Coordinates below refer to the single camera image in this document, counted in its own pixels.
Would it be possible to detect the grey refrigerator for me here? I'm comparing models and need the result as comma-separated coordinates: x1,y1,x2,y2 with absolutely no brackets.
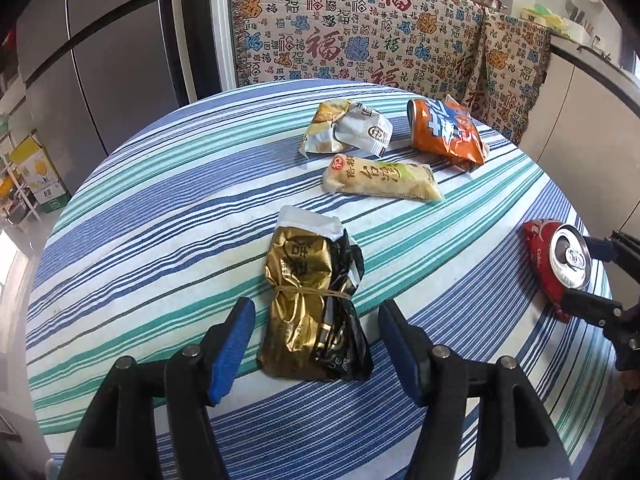
16,0,188,192

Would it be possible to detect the crushed red soda can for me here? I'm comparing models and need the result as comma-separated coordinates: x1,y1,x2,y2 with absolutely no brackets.
523,219,591,323

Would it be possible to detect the knife block with utensils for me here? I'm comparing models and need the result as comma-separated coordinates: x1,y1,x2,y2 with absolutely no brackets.
565,0,614,58

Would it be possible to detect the beige bread wrapper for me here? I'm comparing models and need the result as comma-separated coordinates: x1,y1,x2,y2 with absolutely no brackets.
322,154,444,202

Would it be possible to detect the patterned fu character blanket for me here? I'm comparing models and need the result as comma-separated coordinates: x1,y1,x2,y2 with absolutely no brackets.
230,0,551,143

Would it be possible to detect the gold black foil bag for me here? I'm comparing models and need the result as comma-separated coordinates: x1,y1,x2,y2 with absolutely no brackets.
258,206,373,382

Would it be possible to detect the blue striped tablecloth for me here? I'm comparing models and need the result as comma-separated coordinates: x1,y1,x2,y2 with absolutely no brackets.
26,79,613,479

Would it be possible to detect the yellow green container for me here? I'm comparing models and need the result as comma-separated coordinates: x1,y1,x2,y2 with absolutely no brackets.
521,4,568,35

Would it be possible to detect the yellow white snack wrapper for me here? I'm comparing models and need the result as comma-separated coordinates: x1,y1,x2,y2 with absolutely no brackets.
298,99,393,157

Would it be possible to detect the yellow cardboard box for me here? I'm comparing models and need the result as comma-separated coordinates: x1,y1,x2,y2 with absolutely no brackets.
10,136,70,212

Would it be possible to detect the orange snack bag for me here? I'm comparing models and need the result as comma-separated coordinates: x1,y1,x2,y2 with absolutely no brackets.
407,94,489,172

